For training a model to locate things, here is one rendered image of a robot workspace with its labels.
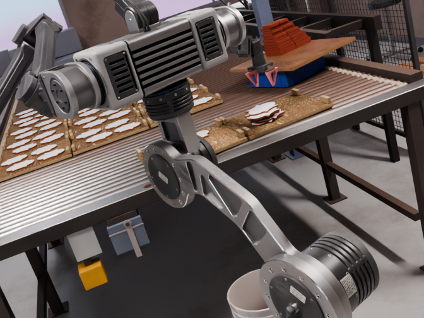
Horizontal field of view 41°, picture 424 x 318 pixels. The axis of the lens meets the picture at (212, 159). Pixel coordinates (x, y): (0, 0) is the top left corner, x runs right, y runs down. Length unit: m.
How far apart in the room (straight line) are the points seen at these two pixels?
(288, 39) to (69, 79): 2.02
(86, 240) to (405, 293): 1.47
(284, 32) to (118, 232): 1.59
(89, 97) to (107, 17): 6.52
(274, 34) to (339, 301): 2.17
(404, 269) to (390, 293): 0.20
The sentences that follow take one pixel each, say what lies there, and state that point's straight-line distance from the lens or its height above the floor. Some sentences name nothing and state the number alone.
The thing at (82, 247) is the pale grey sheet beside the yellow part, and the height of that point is 0.78.
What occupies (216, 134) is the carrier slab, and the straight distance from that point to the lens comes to 2.48.
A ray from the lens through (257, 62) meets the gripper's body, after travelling 2.46.
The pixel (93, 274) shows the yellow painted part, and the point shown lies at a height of 0.68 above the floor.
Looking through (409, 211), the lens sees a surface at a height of 0.27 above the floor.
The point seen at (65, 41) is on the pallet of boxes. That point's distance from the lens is 7.29.
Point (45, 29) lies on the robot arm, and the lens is 1.85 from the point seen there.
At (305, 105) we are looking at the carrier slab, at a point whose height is 0.94.
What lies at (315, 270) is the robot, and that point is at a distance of 1.26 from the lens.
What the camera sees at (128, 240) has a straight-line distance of 2.21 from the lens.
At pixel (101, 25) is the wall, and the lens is 7.91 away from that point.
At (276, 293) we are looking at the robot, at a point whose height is 0.90.
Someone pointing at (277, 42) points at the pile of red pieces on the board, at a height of 1.11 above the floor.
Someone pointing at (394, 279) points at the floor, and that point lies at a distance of 2.91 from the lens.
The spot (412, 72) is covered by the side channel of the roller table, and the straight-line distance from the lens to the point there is 2.62.
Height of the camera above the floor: 1.66
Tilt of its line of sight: 19 degrees down
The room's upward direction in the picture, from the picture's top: 17 degrees counter-clockwise
